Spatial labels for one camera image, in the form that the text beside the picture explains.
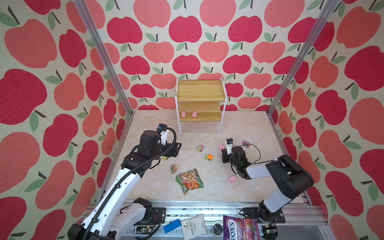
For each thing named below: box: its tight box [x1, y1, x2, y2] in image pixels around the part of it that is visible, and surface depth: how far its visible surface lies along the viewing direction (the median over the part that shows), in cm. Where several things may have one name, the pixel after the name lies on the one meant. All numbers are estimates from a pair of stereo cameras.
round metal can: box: [211, 223, 223, 236], surface depth 64 cm
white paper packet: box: [181, 213, 208, 240], surface depth 72 cm
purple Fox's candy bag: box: [223, 215, 260, 240], surface depth 70 cm
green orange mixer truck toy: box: [205, 154, 214, 161], surface depth 95 cm
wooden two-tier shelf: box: [175, 77, 228, 137], surface depth 91 cm
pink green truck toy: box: [197, 145, 205, 152], surface depth 100 cm
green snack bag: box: [175, 168, 204, 195], surface depth 86 cm
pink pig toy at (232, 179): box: [228, 175, 237, 183], surface depth 87 cm
